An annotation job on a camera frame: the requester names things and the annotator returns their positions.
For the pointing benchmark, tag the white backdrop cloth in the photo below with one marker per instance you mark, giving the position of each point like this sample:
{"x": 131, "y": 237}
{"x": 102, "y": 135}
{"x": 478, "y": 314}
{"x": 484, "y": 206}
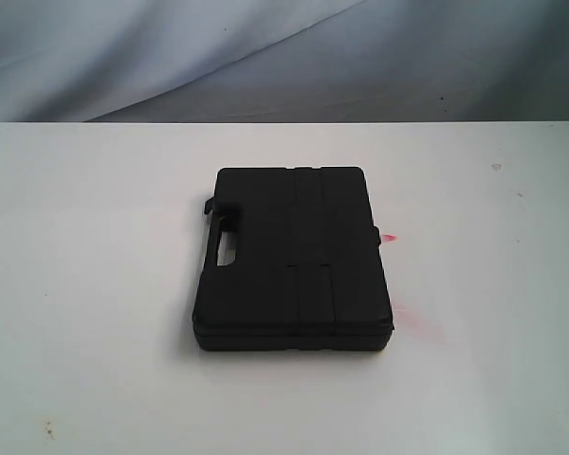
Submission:
{"x": 283, "y": 61}

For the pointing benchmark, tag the black plastic carrying case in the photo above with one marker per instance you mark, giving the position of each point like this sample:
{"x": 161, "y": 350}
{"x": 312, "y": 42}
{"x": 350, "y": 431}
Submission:
{"x": 292, "y": 263}

